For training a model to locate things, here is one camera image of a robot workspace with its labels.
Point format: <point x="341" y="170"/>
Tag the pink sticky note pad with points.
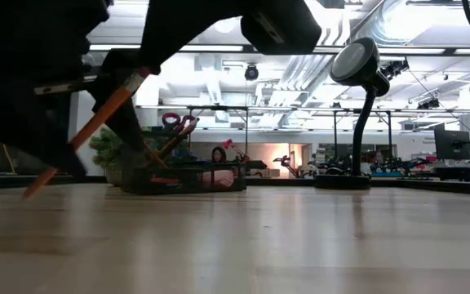
<point x="223" y="179"/>

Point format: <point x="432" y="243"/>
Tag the black mesh desk organizer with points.
<point x="186" y="179"/>

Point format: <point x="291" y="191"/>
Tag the pink background desk lamp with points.
<point x="229" y="143"/>

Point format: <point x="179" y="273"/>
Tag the person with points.
<point x="218" y="155"/>

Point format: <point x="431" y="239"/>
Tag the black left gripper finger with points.
<point x="127" y="126"/>
<point x="14" y="118"/>

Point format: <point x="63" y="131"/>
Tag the black computer monitor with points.
<point x="452" y="145"/>

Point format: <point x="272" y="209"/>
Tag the black ceiling spotlight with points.
<point x="251" y="72"/>

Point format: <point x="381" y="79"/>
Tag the small green potted plant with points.
<point x="104" y="151"/>

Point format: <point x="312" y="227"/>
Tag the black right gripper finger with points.
<point x="194" y="24"/>

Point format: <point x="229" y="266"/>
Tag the black aluminium table frame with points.
<point x="463" y="187"/>

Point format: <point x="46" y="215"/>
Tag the black gooseneck desk lamp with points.
<point x="361" y="134"/>

